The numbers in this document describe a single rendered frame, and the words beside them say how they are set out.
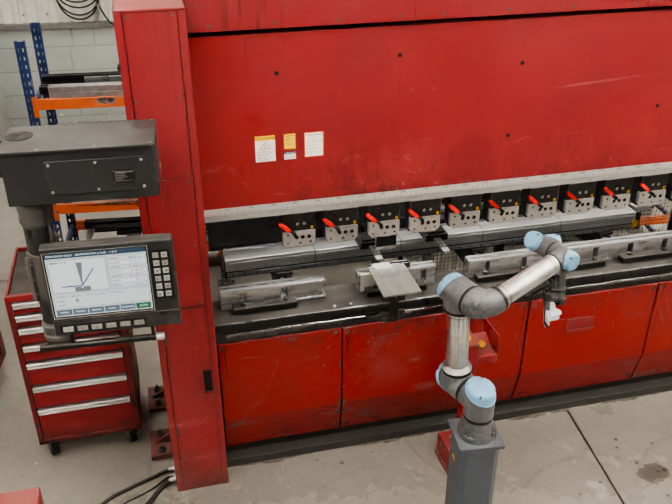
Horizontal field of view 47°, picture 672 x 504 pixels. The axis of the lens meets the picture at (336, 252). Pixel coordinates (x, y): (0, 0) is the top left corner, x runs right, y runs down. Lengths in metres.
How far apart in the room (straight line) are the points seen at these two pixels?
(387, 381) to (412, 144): 1.23
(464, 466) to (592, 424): 1.50
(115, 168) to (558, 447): 2.74
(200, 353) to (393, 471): 1.21
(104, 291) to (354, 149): 1.24
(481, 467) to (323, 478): 1.10
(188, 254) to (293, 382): 0.94
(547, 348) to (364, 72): 1.81
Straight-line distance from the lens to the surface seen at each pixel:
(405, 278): 3.66
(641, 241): 4.34
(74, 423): 4.22
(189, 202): 3.16
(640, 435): 4.57
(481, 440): 3.12
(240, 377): 3.77
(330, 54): 3.26
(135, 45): 2.94
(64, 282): 2.88
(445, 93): 3.47
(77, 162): 2.70
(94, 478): 4.22
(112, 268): 2.84
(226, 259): 3.86
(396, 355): 3.90
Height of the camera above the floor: 2.88
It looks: 29 degrees down
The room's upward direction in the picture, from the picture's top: straight up
